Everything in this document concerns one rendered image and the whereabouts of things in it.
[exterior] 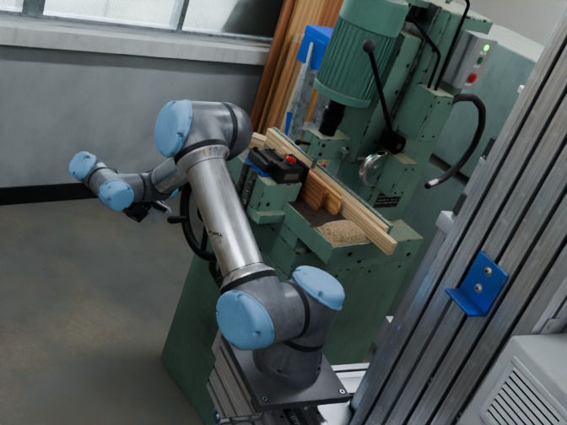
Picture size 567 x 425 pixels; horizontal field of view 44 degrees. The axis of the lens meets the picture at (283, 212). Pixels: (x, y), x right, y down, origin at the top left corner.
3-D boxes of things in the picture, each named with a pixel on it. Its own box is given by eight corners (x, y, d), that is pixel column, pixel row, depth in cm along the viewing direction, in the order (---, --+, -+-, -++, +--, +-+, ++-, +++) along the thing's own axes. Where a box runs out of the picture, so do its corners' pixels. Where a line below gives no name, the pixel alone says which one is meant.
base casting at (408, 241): (211, 197, 229) (218, 173, 225) (335, 191, 266) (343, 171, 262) (288, 279, 201) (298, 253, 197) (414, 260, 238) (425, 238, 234)
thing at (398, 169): (369, 182, 218) (384, 148, 212) (384, 182, 222) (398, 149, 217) (389, 198, 212) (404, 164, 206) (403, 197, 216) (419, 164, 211)
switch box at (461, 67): (440, 79, 210) (463, 29, 202) (461, 82, 216) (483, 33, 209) (455, 88, 206) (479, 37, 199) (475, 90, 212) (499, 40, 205)
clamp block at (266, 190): (229, 185, 205) (239, 158, 201) (266, 184, 213) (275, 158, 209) (257, 212, 195) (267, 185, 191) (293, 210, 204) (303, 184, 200)
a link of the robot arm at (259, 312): (319, 327, 134) (226, 90, 149) (260, 343, 124) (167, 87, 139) (283, 347, 142) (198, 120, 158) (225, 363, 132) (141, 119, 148)
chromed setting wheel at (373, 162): (350, 184, 212) (365, 147, 207) (377, 182, 220) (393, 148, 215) (357, 189, 211) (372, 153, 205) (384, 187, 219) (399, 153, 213)
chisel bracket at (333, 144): (297, 153, 213) (306, 127, 209) (330, 153, 222) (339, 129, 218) (311, 164, 208) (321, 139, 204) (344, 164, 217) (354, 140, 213)
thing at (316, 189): (277, 175, 214) (284, 153, 211) (279, 175, 215) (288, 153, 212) (314, 210, 202) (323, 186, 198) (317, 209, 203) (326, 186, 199)
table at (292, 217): (190, 156, 220) (195, 139, 217) (265, 156, 240) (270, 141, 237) (300, 269, 182) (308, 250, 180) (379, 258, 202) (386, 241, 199)
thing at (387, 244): (276, 157, 227) (280, 146, 225) (281, 157, 228) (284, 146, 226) (387, 255, 192) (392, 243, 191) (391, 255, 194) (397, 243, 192)
